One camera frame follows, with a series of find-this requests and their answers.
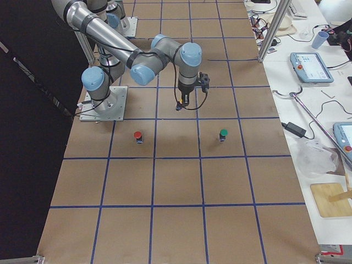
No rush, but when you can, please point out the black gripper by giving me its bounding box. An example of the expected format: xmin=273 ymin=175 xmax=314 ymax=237
xmin=178 ymin=81 xmax=195 ymax=107

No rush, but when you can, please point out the yellow push button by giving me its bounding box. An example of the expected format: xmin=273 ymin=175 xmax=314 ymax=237
xmin=175 ymin=101 xmax=183 ymax=111

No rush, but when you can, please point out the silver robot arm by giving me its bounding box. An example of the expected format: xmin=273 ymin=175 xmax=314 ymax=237
xmin=52 ymin=1 xmax=210 ymax=111
xmin=87 ymin=0 xmax=130 ymax=34

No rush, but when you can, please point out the red push button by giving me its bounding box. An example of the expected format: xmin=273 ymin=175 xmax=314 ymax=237
xmin=134 ymin=131 xmax=144 ymax=144

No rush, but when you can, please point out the wooden board stand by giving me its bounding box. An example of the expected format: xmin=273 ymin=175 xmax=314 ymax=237
xmin=310 ymin=168 xmax=351 ymax=218

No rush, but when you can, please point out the metal cane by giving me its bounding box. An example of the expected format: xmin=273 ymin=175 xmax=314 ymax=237
xmin=272 ymin=85 xmax=351 ymax=167

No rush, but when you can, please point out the black power adapter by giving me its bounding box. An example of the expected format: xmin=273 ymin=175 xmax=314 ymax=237
xmin=282 ymin=122 xmax=306 ymax=138

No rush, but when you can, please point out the beige tray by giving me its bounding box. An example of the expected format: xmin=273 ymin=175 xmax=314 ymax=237
xmin=259 ymin=13 xmax=297 ymax=37

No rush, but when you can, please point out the clear plastic bag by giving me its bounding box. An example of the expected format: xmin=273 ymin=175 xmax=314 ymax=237
xmin=293 ymin=139 xmax=339 ymax=178

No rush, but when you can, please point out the blue plastic cup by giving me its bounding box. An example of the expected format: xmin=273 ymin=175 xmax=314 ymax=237
xmin=311 ymin=31 xmax=329 ymax=49

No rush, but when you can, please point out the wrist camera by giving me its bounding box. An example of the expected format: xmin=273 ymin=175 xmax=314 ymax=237
xmin=198 ymin=72 xmax=210 ymax=94

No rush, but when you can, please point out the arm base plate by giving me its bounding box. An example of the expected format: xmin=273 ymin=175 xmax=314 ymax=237
xmin=79 ymin=86 xmax=128 ymax=122
xmin=121 ymin=16 xmax=138 ymax=38

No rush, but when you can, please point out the teach pendant near post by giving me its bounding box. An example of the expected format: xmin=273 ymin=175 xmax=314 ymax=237
xmin=289 ymin=52 xmax=334 ymax=84

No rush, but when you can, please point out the aluminium frame post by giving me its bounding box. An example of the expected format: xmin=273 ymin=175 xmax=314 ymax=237
xmin=257 ymin=0 xmax=291 ymax=63

